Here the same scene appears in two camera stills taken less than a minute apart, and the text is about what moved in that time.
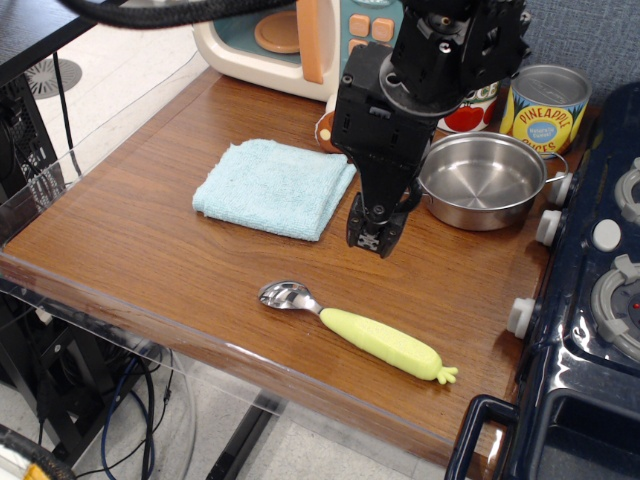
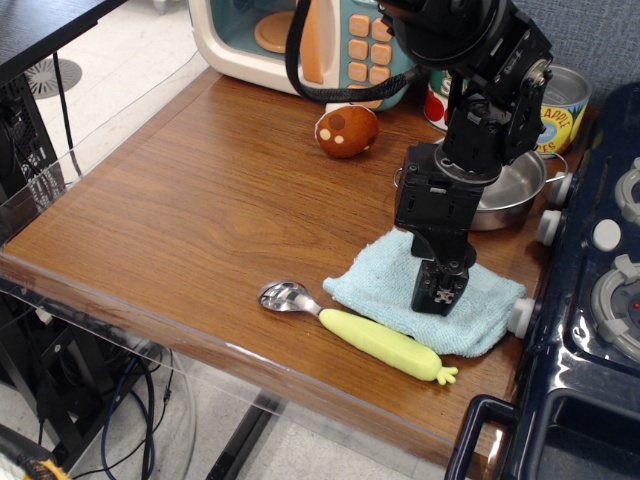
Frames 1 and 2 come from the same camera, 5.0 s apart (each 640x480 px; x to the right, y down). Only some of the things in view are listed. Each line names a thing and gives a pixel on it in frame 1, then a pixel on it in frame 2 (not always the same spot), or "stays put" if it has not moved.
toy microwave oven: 297,53 stays put
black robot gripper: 387,141 → 441,205
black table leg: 236,451 stays put
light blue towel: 278,188 → 378,283
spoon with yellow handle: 366,338 stays put
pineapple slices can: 546,103 stays put
